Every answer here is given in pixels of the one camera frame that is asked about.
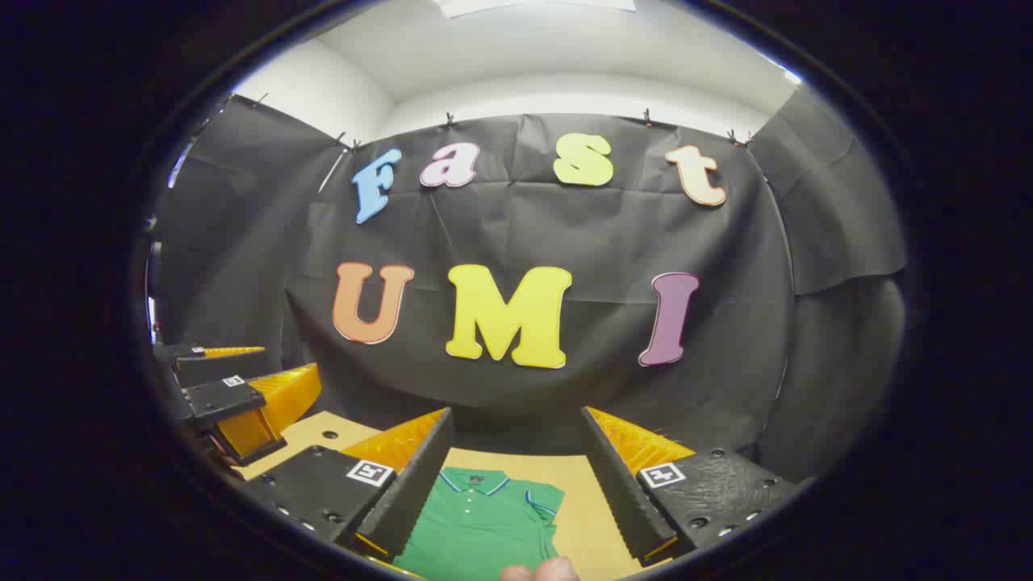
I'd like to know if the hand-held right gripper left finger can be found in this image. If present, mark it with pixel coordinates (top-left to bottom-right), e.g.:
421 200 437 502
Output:
242 408 455 563

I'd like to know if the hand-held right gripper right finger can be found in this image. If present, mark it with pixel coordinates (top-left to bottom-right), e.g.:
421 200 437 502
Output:
579 406 800 566

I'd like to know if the ceiling light panel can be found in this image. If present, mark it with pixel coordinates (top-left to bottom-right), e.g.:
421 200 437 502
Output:
436 0 638 19

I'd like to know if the black backdrop cloth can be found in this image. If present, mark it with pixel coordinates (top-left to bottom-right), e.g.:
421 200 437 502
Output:
149 85 909 485

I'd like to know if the green T-shirt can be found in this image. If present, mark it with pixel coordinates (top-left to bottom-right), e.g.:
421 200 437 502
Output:
393 466 566 581

